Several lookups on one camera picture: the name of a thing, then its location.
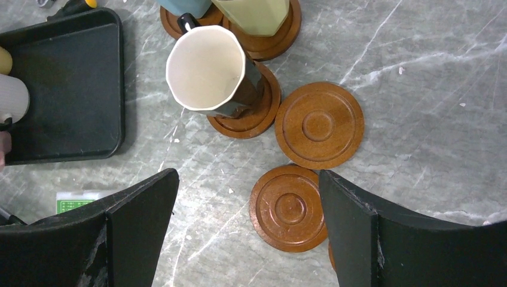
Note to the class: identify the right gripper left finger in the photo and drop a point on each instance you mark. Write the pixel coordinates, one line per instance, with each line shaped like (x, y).
(113, 241)

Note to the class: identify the green screw box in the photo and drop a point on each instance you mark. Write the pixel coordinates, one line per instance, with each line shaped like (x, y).
(69, 200)

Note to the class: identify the brown coaster five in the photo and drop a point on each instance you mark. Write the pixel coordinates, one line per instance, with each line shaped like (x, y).
(331, 257)

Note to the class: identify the brown coaster one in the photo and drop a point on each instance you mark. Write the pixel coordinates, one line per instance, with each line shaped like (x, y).
(213, 16)

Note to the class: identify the yellow-green mug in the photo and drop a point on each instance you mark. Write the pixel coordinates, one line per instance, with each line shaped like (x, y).
(255, 17)

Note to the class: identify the black plastic tray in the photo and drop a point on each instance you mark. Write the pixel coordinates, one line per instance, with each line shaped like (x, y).
(73, 68)

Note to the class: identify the orange-yellow mug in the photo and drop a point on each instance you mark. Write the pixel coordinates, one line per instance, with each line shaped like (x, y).
(6, 61)

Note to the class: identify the pink mug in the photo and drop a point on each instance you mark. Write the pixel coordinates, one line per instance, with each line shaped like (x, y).
(5, 147)

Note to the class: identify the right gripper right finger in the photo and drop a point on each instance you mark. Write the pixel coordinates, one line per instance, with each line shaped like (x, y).
(376, 242)

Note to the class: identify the brown coaster two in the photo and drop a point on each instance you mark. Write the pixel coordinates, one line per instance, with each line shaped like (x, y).
(262, 48)

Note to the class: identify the white ribbed black-rimmed mug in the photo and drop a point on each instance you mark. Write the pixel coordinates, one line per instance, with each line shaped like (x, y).
(15, 99)

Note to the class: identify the black mug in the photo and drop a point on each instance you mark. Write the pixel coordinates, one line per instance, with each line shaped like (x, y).
(209, 72)

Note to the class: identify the brown coaster six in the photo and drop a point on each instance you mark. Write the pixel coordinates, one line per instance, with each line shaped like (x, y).
(286, 211)

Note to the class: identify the brown coaster four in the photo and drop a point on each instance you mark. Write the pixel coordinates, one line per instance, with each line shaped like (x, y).
(319, 126)

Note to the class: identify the brown coaster three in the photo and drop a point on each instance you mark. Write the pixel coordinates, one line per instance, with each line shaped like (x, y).
(255, 121)

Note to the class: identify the black yellow screwdriver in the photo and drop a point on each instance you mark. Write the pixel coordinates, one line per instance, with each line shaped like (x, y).
(73, 7)

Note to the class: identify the light blue mug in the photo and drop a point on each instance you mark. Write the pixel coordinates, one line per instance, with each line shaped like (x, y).
(197, 8)

